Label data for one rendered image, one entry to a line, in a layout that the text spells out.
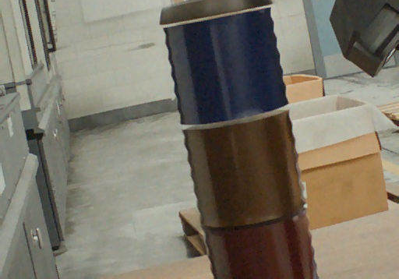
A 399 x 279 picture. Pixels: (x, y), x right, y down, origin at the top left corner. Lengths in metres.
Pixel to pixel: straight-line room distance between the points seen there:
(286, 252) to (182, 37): 0.08
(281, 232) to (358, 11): 0.39
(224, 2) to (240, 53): 0.02
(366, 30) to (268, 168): 0.38
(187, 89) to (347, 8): 0.39
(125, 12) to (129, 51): 0.46
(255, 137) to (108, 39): 11.01
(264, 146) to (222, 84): 0.02
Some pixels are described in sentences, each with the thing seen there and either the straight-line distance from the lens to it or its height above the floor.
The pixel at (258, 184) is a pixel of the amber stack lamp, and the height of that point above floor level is 1.13.
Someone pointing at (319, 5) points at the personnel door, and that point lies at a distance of 11.65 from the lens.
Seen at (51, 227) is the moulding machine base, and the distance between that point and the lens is 5.25.
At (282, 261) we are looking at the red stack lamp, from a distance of 0.34.
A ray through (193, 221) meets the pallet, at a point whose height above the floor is 0.14.
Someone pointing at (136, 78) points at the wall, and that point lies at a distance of 11.36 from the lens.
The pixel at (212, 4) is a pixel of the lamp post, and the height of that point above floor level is 1.19.
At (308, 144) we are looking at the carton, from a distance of 4.05.
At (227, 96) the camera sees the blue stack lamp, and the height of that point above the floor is 1.16.
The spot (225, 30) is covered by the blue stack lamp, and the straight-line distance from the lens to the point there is 0.32.
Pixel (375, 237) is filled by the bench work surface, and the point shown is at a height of 0.90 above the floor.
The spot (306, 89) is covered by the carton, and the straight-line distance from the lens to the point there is 4.70.
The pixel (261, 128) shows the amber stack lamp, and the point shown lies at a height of 1.15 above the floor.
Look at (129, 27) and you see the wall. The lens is 11.34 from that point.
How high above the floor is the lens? 1.20
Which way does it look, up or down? 7 degrees down
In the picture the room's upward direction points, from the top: 11 degrees counter-clockwise
